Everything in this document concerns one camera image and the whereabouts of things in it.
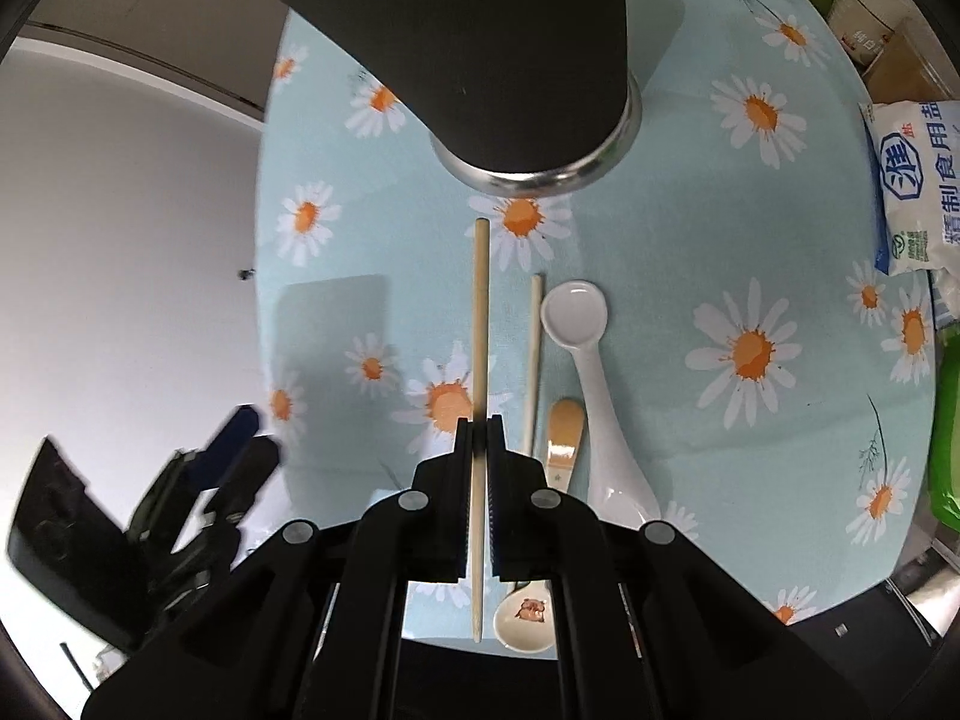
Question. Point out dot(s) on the white and blue salt bag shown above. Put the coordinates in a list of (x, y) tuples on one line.
[(922, 187)]

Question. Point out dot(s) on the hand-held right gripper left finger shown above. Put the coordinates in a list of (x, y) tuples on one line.
[(469, 465)]

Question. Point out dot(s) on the white lid jar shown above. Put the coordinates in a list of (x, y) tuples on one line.
[(870, 7)]

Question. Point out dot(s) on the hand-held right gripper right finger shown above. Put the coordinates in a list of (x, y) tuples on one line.
[(496, 465)]

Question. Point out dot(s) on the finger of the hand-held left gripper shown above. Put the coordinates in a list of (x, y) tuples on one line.
[(225, 439), (251, 480)]

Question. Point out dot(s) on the blue daisy print tablecloth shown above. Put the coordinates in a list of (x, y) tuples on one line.
[(660, 240)]

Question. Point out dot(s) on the wooden chopstick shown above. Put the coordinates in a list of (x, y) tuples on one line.
[(481, 315), (535, 345)]

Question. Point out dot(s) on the white ceramic spoon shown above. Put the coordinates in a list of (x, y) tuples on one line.
[(592, 390)]

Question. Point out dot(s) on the black utensil holder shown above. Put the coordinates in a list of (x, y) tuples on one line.
[(465, 52)]

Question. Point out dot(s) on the green plastic packet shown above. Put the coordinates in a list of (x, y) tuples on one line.
[(946, 427)]

